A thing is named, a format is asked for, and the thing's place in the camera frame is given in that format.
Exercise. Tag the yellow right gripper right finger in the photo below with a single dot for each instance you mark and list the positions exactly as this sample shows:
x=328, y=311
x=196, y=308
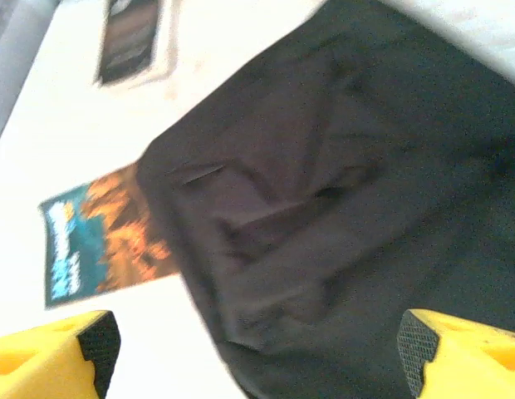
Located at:
x=482, y=365

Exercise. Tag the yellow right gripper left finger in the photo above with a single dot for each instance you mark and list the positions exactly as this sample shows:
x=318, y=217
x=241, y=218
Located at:
x=33, y=365

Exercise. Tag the teal and orange book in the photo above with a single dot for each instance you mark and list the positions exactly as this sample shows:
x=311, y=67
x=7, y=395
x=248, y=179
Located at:
x=95, y=241

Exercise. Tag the black backpack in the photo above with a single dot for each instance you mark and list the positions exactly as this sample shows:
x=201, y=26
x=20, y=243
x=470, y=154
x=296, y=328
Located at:
x=324, y=166

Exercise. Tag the black torn paperback book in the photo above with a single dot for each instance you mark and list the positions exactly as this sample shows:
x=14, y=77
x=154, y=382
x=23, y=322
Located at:
x=128, y=41

